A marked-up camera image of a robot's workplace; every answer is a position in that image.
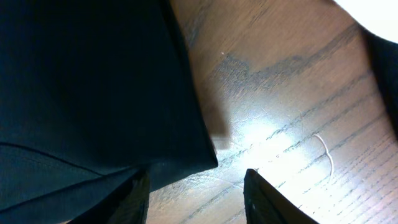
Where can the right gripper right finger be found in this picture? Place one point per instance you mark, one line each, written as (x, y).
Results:
(264, 204)

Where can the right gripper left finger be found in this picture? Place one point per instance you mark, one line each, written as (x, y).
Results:
(125, 198)

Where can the black leggings with red waistband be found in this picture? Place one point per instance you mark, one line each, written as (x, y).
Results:
(91, 89)

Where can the black shirt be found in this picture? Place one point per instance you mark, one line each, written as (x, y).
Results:
(383, 59)

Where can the white shirt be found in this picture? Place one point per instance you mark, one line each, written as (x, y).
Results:
(377, 16)

